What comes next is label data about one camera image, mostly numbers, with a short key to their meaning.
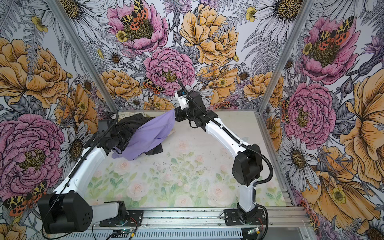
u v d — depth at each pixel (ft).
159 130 2.83
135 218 2.41
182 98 2.38
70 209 1.30
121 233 2.37
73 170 1.50
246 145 1.63
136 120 3.66
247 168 1.61
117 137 2.26
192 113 2.26
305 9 2.38
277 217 2.53
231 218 2.43
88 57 2.99
